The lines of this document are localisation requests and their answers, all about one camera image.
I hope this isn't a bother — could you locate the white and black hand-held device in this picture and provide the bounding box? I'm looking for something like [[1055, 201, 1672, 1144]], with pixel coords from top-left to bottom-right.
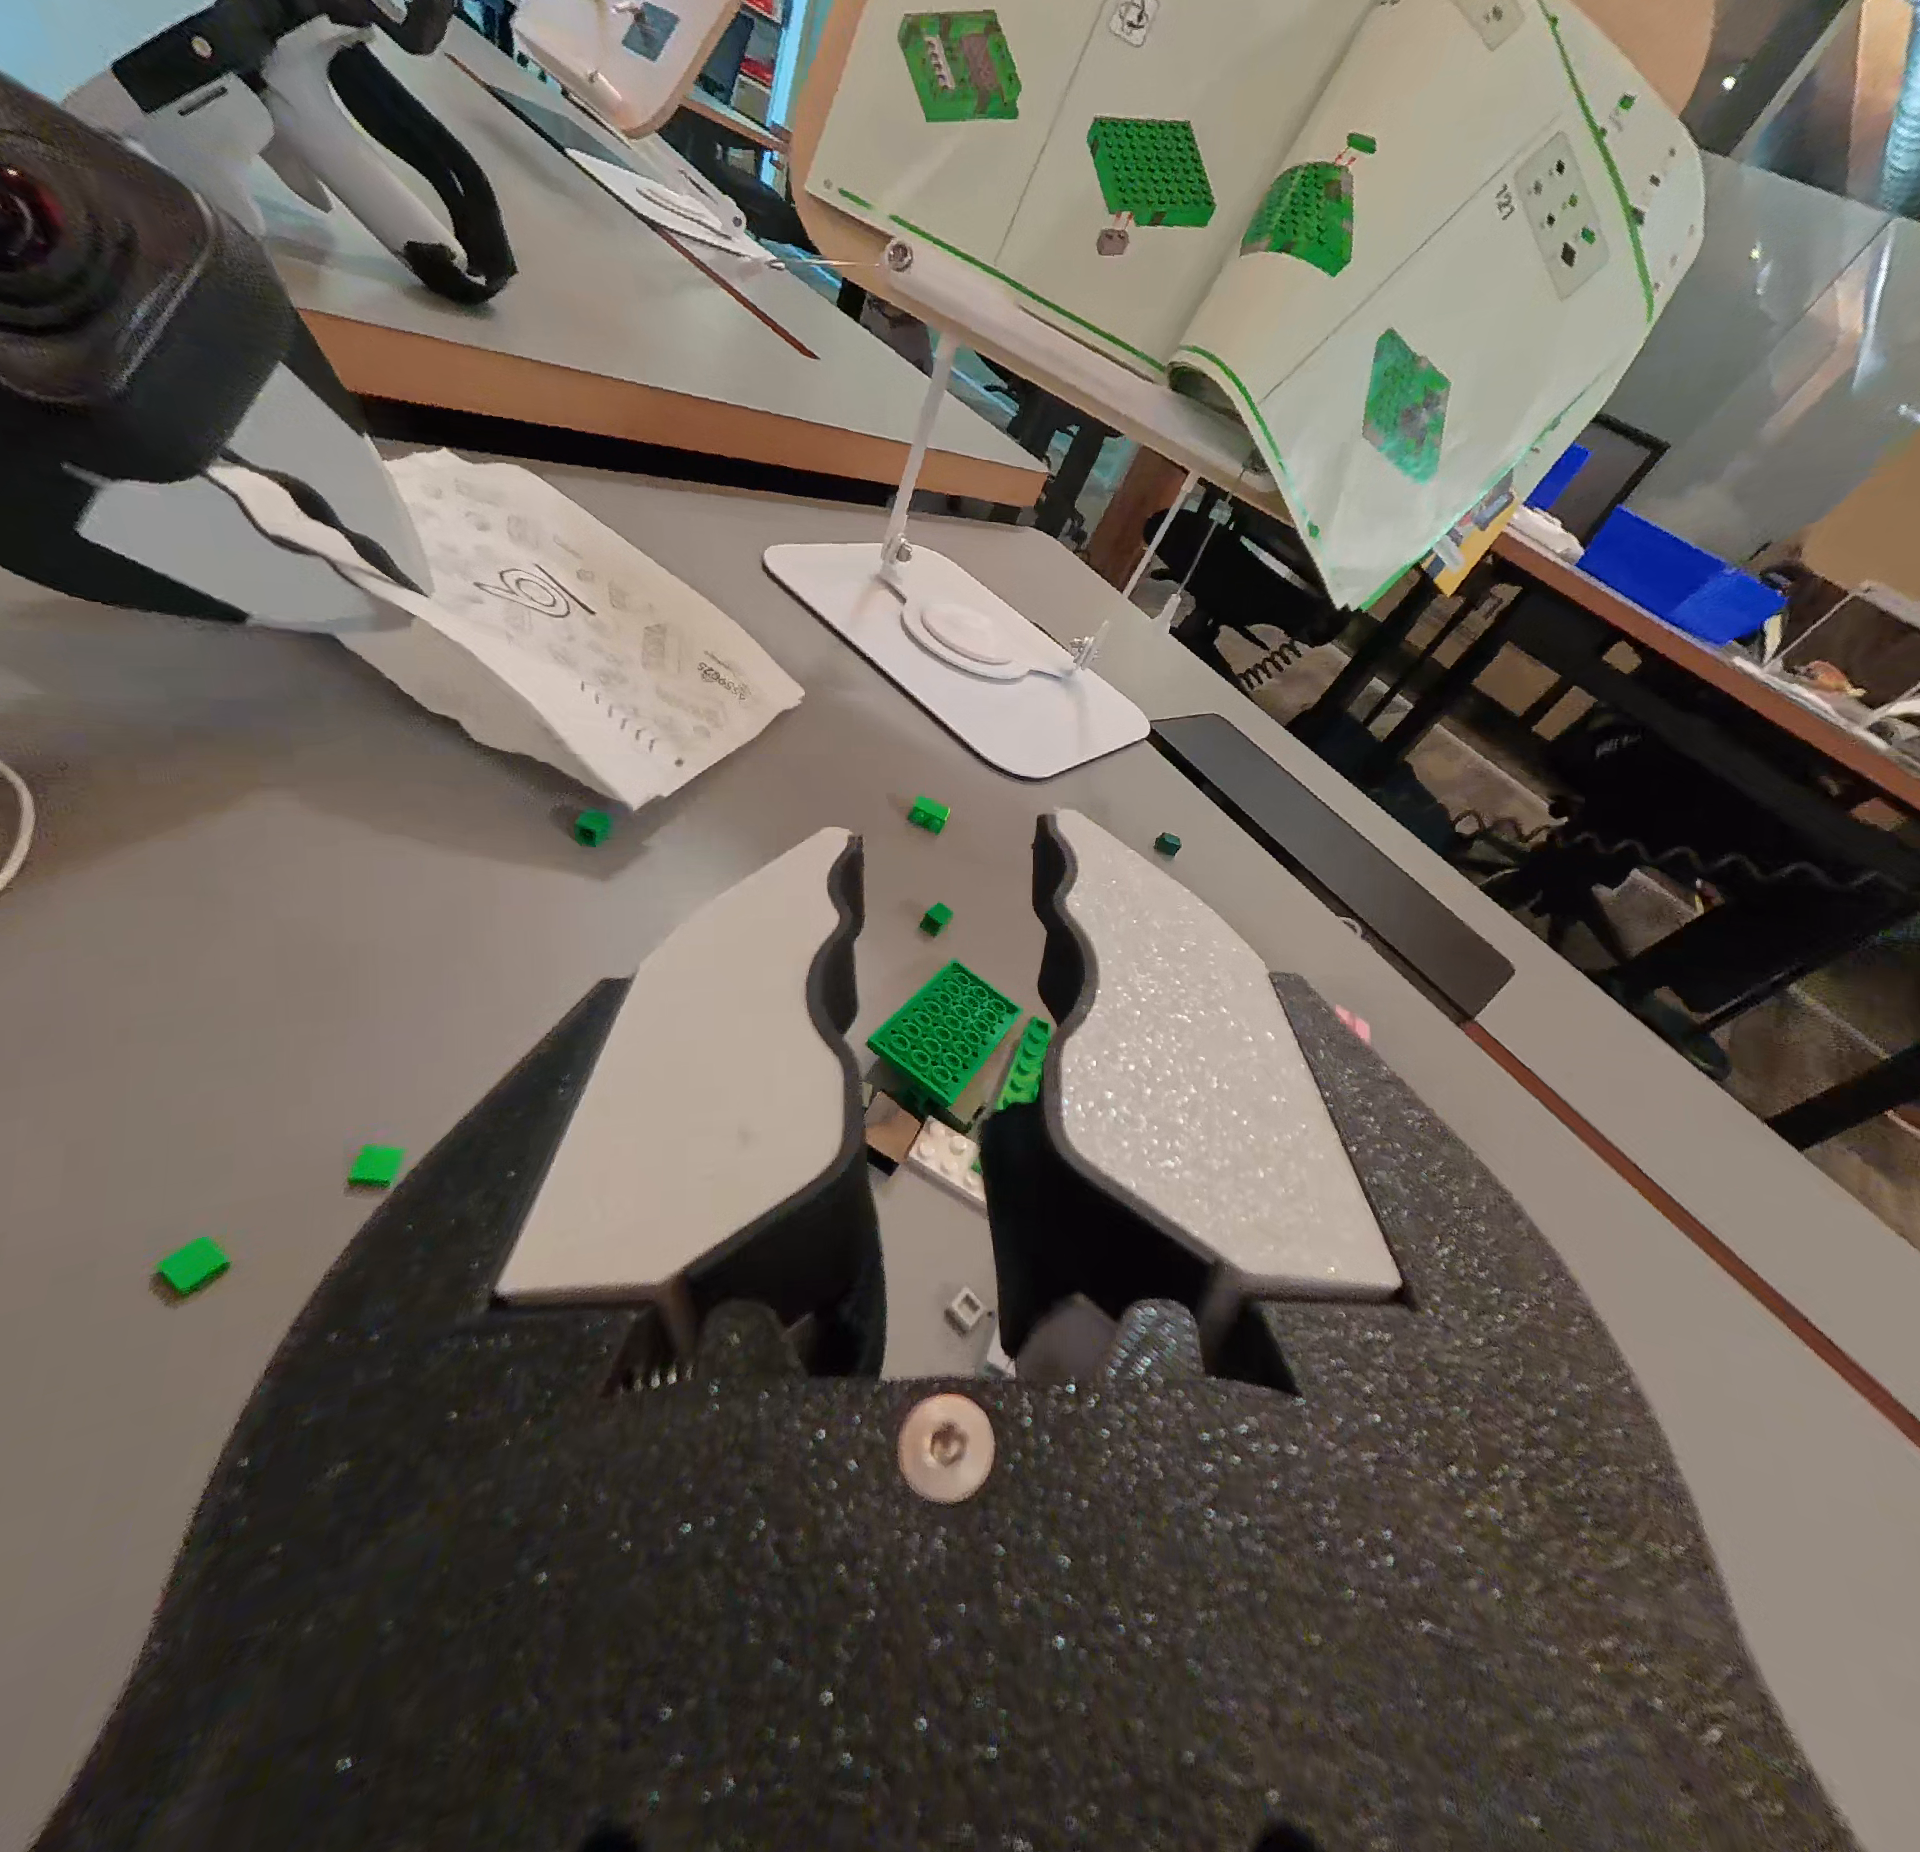
[[113, 0, 519, 309]]

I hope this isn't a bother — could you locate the white printed paper bag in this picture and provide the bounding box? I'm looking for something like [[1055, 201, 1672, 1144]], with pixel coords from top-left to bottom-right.
[[338, 449, 804, 811]]

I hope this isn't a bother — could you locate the white metal stand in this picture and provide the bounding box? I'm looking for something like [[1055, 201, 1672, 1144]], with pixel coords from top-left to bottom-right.
[[762, 247, 1216, 780], [510, 0, 799, 271]]

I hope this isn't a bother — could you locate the instruction page on wooden board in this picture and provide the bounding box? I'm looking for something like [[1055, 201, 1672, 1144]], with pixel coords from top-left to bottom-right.
[[788, 0, 1720, 612]]

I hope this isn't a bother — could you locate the green rectangular plate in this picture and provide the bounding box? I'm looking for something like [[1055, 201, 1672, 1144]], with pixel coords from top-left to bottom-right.
[[866, 959, 1026, 1096]]

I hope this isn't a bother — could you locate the table with wooden edge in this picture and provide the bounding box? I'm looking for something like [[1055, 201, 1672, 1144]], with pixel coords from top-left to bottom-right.
[[1485, 524, 1920, 970]]

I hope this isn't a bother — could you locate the adjoining grey desk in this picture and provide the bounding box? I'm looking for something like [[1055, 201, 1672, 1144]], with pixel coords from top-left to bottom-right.
[[1461, 967, 1920, 1410]]

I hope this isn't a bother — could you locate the black tablet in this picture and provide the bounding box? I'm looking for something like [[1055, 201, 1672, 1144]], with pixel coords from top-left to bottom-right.
[[1152, 711, 1516, 1021]]

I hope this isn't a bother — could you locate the white plate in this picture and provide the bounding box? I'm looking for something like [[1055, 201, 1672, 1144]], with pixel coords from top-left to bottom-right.
[[904, 1117, 993, 1207]]

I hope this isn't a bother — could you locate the green studded plate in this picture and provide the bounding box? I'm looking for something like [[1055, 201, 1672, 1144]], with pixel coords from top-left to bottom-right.
[[982, 1011, 1055, 1132]]

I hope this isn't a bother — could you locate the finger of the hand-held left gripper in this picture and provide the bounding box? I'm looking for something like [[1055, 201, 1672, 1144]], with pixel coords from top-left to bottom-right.
[[209, 324, 440, 602], [73, 469, 422, 634]]

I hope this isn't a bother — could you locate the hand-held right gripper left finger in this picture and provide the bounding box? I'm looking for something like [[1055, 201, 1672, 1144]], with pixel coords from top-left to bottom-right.
[[492, 826, 887, 1378]]

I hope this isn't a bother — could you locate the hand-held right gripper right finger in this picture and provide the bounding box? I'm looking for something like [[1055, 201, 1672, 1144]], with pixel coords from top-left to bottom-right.
[[979, 811, 1409, 1387]]

